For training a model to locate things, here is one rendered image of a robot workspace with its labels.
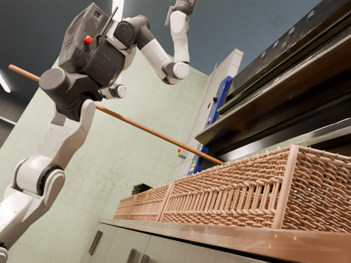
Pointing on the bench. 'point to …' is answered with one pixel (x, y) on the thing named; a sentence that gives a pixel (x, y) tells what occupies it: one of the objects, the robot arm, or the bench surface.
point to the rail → (283, 77)
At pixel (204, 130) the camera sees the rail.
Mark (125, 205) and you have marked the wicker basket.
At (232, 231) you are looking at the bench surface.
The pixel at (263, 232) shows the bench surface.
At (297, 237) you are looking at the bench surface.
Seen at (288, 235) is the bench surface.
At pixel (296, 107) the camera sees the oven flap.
